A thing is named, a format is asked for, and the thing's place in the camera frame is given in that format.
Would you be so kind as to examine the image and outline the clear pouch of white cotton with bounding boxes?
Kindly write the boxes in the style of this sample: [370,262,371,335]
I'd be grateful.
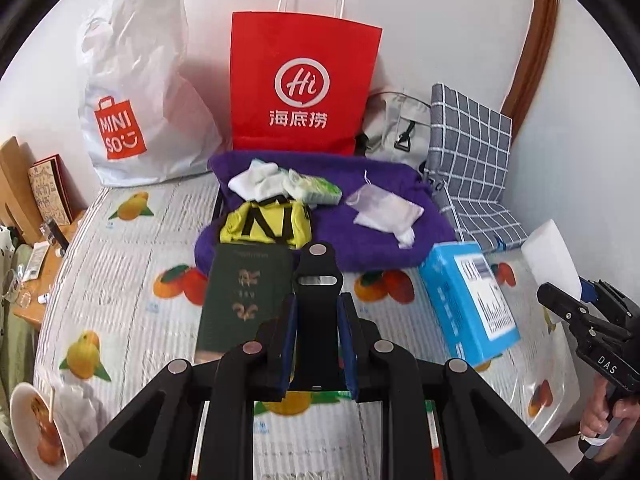
[345,170,423,248]

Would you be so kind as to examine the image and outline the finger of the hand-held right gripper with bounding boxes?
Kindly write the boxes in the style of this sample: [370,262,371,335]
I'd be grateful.
[580,277,640,328]
[536,282,606,343]

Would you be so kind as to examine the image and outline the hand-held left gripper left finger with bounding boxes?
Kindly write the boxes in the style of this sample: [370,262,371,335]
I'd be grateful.
[57,292,298,480]

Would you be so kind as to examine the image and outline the small black device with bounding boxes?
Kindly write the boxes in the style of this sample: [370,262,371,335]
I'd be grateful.
[42,219,71,253]

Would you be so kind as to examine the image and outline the yellow black strap vest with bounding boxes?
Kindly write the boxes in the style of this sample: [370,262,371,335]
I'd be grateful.
[220,199,313,248]

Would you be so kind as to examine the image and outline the dark green tea tin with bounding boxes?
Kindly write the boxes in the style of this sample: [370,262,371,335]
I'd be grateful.
[195,242,296,361]

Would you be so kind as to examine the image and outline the grey checked cushion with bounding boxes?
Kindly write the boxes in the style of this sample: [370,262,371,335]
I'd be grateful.
[424,82,528,253]

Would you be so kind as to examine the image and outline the white sponge block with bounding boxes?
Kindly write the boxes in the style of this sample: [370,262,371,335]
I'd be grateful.
[520,219,583,301]

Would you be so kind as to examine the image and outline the brown wooden door frame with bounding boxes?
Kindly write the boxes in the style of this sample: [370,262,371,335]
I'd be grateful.
[500,0,561,121]

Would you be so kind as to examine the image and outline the white paper packet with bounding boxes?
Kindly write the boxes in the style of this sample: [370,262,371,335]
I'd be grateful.
[22,242,51,281]

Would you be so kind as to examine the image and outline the purple towel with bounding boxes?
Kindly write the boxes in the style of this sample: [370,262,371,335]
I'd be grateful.
[194,150,457,272]

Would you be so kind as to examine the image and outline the grey backpack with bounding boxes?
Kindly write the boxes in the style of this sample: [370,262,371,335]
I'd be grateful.
[357,91,433,168]

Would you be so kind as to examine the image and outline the person's right hand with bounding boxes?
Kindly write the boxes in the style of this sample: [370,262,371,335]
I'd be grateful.
[580,379,640,442]

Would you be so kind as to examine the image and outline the green white tissue packet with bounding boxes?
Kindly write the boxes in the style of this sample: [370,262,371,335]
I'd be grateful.
[289,172,343,206]

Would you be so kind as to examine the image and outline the fruit printed bed sheet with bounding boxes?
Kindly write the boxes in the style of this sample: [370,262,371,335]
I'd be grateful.
[32,180,583,480]

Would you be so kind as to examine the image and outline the red paper bag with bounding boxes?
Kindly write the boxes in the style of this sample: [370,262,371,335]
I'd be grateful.
[229,0,383,157]

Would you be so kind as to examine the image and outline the blue cardboard box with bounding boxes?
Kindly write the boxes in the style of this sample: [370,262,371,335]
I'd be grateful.
[419,241,521,366]

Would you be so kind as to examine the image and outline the white plastic shopping bag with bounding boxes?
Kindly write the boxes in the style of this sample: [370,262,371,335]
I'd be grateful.
[76,0,223,187]

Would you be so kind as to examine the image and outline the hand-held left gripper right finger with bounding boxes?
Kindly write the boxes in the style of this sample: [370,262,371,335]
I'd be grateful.
[336,292,571,480]

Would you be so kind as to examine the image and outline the green cloth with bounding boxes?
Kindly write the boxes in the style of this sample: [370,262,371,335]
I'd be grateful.
[0,225,43,411]

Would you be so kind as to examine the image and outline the crumpled white plastic bag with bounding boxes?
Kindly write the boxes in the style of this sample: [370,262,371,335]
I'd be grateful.
[50,382,101,453]

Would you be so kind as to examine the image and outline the wooden desk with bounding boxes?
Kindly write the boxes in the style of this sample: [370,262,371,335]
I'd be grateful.
[12,210,86,331]

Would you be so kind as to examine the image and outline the illustrated book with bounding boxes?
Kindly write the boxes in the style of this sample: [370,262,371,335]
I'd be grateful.
[27,155,76,226]

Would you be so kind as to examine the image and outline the white bowl with food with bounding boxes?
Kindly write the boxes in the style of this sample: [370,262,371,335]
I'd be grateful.
[10,381,68,468]

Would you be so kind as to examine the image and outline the brown paper bag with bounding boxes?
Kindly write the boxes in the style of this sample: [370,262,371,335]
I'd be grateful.
[0,136,46,241]

